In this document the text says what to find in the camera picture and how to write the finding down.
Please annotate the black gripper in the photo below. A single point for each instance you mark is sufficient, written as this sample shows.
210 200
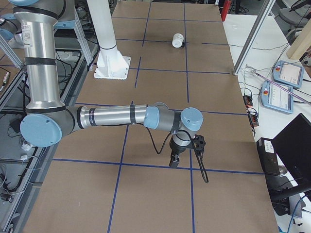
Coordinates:
176 149

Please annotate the white smiley mug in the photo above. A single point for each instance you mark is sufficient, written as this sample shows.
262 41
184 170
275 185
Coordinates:
178 40

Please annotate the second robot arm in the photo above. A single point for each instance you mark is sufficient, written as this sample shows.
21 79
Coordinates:
10 30

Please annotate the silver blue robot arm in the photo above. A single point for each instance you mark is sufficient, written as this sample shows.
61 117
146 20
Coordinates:
48 119

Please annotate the orange circuit board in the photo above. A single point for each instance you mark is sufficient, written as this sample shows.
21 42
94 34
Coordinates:
248 100
253 118

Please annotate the black computer box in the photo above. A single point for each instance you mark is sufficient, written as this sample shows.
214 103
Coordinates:
267 156

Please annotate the lower teach pendant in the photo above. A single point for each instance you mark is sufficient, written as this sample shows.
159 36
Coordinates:
274 97

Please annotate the teach pendant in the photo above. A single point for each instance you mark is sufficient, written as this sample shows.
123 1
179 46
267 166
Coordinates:
274 97
288 73

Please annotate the black monitor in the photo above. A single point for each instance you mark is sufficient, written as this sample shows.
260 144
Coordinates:
293 146

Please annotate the upper teach pendant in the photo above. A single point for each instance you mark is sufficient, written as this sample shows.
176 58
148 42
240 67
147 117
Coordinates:
288 73

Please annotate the wooden beam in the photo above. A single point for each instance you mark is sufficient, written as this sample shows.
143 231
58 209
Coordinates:
301 44

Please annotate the office chair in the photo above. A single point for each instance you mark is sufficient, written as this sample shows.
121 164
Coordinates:
298 15

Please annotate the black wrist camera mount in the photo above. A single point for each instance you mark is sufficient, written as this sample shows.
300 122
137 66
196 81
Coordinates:
199 143

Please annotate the white pedestal column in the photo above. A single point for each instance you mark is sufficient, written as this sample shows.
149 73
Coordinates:
111 64

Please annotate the aluminium frame table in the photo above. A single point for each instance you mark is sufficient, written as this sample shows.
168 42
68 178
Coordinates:
22 172

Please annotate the aluminium frame post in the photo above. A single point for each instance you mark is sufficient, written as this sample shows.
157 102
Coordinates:
263 14

